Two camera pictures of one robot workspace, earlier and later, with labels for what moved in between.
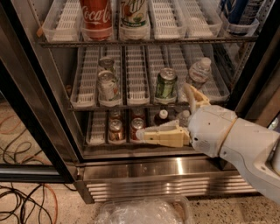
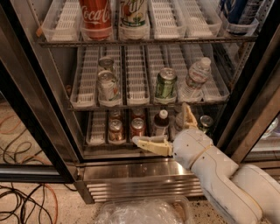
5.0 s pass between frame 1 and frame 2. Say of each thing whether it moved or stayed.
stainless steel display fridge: stayed
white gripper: moved
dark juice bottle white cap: stayed
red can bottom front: stayed
